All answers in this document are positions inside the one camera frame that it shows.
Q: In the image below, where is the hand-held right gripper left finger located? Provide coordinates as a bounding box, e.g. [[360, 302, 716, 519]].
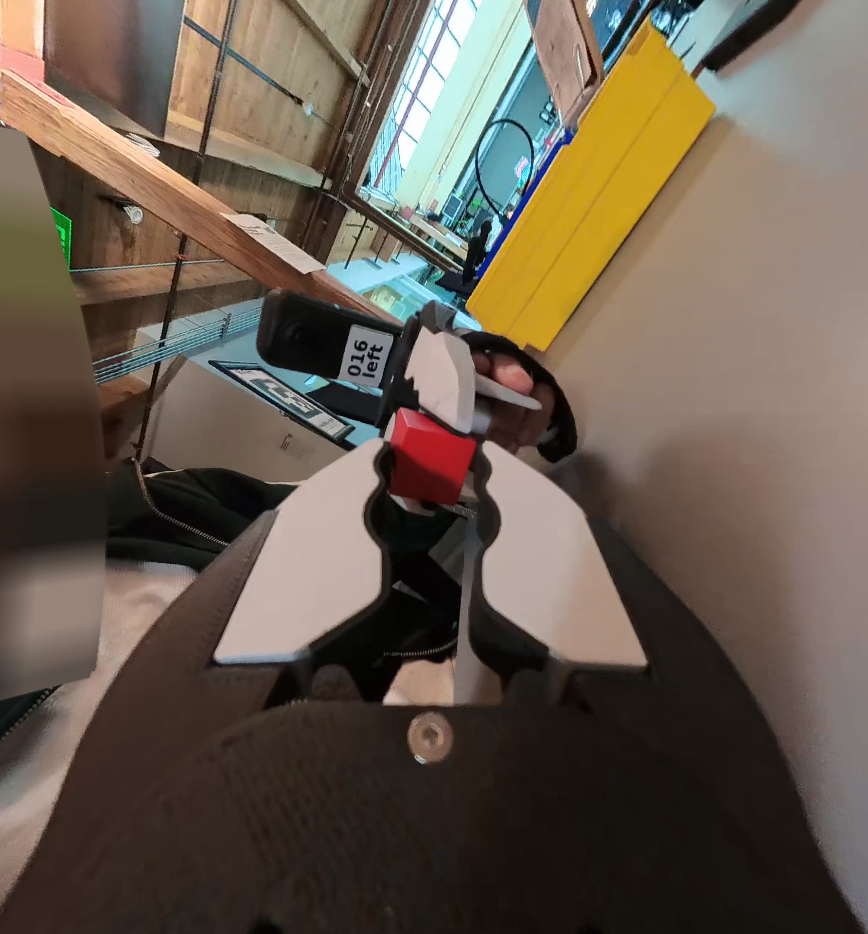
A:
[[213, 440, 392, 684]]

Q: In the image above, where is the yellow plastic bin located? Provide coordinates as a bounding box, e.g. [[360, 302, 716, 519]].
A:
[[466, 18, 718, 353]]

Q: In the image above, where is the printed cardboard panel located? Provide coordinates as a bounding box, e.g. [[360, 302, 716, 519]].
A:
[[525, 0, 607, 125]]

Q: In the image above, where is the white paper notice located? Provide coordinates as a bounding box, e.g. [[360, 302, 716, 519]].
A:
[[222, 212, 327, 276]]

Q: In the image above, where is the black looped cable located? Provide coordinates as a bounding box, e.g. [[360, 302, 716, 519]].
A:
[[475, 119, 537, 214]]

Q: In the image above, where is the red wooden cube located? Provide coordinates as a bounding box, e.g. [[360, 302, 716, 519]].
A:
[[390, 407, 478, 504]]

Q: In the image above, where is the green lit sign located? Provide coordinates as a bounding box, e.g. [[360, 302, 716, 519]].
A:
[[49, 206, 74, 271]]

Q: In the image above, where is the person's left hand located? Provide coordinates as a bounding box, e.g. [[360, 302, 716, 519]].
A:
[[470, 346, 555, 453]]

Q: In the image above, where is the wooden pillar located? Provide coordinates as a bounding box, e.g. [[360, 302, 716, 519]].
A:
[[0, 69, 406, 327]]

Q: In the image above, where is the blue plastic bin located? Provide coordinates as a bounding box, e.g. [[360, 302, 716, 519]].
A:
[[478, 130, 575, 287]]

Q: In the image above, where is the large framed marker sign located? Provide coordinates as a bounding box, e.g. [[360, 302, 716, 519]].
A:
[[210, 359, 356, 448]]

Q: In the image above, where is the black flat box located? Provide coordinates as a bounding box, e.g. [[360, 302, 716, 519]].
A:
[[696, 0, 801, 72]]

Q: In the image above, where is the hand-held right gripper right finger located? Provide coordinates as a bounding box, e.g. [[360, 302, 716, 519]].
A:
[[469, 445, 650, 692]]

